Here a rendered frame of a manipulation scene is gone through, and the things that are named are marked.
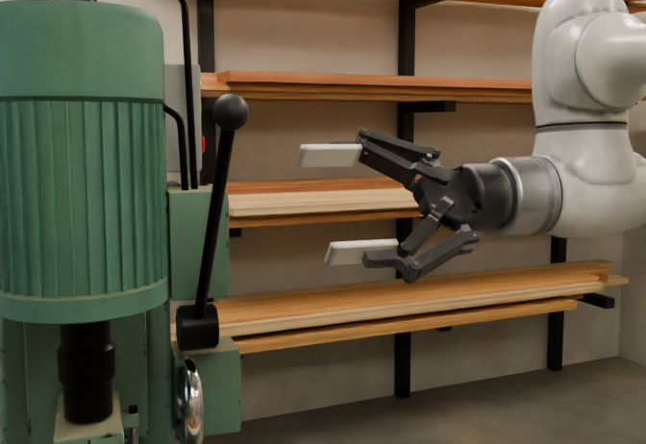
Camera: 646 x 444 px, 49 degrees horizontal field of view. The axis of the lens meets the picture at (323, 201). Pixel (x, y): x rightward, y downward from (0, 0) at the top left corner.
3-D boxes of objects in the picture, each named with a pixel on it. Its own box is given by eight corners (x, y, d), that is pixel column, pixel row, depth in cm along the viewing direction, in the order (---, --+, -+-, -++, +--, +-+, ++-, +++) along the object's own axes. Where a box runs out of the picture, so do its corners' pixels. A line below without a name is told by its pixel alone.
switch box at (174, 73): (161, 172, 104) (158, 61, 102) (155, 168, 113) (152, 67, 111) (203, 171, 106) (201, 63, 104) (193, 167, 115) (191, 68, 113)
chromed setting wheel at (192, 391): (184, 470, 89) (182, 375, 87) (172, 430, 100) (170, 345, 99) (208, 466, 90) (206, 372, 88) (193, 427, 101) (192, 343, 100)
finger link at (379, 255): (408, 257, 72) (416, 281, 70) (361, 259, 70) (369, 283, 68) (411, 247, 71) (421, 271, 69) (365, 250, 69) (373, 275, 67)
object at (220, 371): (176, 441, 96) (174, 356, 95) (170, 421, 103) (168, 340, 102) (244, 431, 99) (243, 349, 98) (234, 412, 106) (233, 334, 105)
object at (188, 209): (171, 301, 96) (168, 192, 95) (164, 287, 105) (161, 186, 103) (233, 297, 99) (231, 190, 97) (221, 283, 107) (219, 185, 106)
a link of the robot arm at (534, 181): (506, 192, 88) (462, 193, 86) (537, 139, 81) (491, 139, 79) (536, 250, 82) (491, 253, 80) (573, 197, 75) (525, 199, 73)
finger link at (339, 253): (388, 257, 72) (390, 262, 72) (323, 259, 70) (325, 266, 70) (397, 237, 70) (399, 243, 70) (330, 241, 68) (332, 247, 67)
